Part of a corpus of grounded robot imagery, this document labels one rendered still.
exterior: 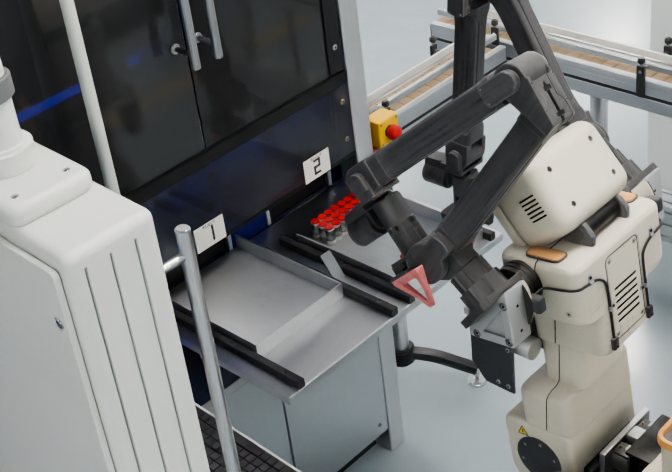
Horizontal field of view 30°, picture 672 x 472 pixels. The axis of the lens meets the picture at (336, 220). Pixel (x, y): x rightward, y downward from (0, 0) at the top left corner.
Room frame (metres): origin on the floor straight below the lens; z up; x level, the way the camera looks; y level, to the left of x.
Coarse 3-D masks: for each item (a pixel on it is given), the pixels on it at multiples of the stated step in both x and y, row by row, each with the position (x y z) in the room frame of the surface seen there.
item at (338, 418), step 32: (320, 384) 2.48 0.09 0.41; (352, 384) 2.55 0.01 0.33; (256, 416) 2.33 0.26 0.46; (288, 416) 2.40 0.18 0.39; (320, 416) 2.47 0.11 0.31; (352, 416) 2.54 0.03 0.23; (384, 416) 2.62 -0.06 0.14; (288, 448) 2.39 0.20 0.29; (320, 448) 2.46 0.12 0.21; (352, 448) 2.53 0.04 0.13
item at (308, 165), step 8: (320, 152) 2.55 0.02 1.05; (328, 152) 2.57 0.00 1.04; (312, 160) 2.53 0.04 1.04; (320, 160) 2.55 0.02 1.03; (328, 160) 2.57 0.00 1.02; (304, 168) 2.51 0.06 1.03; (312, 168) 2.53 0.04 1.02; (320, 168) 2.55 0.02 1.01; (328, 168) 2.56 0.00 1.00; (312, 176) 2.53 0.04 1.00
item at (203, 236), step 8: (208, 224) 2.31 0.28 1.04; (216, 224) 2.32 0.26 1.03; (200, 232) 2.29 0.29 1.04; (208, 232) 2.31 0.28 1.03; (216, 232) 2.32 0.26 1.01; (224, 232) 2.34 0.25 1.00; (200, 240) 2.29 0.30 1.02; (208, 240) 2.30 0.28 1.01; (216, 240) 2.32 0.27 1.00; (200, 248) 2.29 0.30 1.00
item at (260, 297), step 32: (224, 256) 2.42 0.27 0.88; (256, 256) 2.40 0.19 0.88; (224, 288) 2.29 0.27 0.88; (256, 288) 2.28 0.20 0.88; (288, 288) 2.26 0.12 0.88; (320, 288) 2.24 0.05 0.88; (224, 320) 2.17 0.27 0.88; (256, 320) 2.16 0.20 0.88; (288, 320) 2.10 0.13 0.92; (256, 352) 2.03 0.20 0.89
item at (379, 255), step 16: (384, 192) 2.57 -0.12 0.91; (416, 208) 2.49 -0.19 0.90; (432, 208) 2.46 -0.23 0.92; (432, 224) 2.44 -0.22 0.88; (304, 240) 2.41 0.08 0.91; (384, 240) 2.40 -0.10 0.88; (480, 240) 2.35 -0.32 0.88; (336, 256) 2.33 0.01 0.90; (352, 256) 2.35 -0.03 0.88; (368, 256) 2.34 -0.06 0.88; (384, 256) 2.33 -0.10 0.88; (368, 272) 2.26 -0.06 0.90; (384, 272) 2.23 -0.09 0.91; (416, 288) 2.19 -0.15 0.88
